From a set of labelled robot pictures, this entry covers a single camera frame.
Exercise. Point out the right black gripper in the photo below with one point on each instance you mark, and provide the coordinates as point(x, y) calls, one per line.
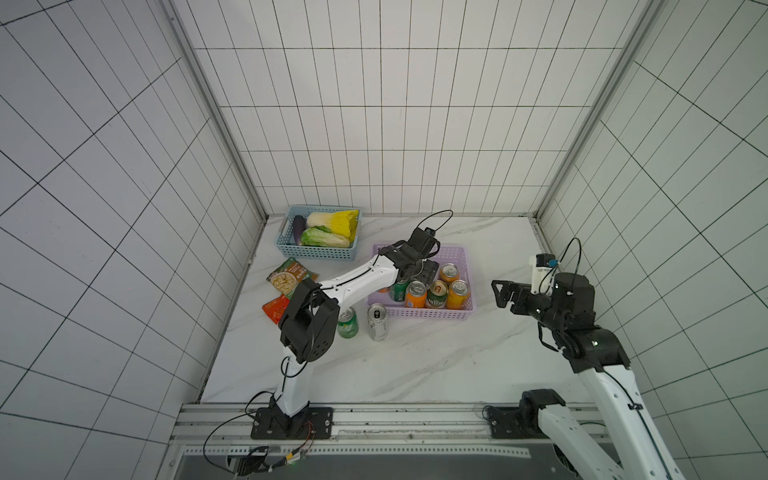
point(518, 298)

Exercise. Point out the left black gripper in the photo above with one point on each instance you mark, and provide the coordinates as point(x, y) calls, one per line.
point(428, 273)

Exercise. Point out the purple plastic basket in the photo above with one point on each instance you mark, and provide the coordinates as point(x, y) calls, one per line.
point(455, 254)

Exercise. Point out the silver slim can back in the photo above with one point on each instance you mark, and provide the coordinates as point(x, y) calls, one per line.
point(377, 322)

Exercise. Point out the green sprite can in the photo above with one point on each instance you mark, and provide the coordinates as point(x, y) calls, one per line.
point(347, 325)
point(398, 291)

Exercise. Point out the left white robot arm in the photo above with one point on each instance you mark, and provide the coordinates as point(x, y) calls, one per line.
point(309, 323)

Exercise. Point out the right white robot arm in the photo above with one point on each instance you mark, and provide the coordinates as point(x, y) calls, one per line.
point(597, 357)

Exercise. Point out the blue plastic basket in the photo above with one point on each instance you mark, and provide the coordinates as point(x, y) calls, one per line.
point(284, 238)

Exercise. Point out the orange fanta can back right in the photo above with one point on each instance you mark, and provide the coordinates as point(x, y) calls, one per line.
point(449, 273)

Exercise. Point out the orange fanta can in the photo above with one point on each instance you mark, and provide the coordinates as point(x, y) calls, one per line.
point(416, 294)
point(458, 293)
point(449, 273)

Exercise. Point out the green brown can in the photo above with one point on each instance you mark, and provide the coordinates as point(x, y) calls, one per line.
point(437, 295)

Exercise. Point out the orange fanta can front middle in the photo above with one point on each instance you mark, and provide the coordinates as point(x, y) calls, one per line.
point(416, 294)

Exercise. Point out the orange fanta can front right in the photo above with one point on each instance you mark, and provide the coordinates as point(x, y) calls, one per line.
point(458, 293)

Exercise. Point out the yellow napa cabbage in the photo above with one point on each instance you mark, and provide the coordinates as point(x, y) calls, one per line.
point(342, 222)

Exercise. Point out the green lettuce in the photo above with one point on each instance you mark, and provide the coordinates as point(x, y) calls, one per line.
point(321, 236)

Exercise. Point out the dark purple eggplant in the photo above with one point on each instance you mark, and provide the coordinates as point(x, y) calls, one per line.
point(299, 225)

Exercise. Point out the green snack packet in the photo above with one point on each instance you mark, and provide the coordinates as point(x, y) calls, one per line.
point(288, 276)

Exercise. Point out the red snack packet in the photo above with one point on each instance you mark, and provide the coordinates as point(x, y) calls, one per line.
point(275, 309)

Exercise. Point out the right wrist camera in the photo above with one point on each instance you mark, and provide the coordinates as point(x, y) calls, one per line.
point(544, 266)

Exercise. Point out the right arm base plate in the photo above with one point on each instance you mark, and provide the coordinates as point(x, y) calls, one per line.
point(521, 422)

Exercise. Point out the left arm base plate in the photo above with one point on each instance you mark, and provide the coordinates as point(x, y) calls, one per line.
point(270, 423)

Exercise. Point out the aluminium mounting rail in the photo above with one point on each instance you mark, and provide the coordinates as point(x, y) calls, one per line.
point(221, 429)

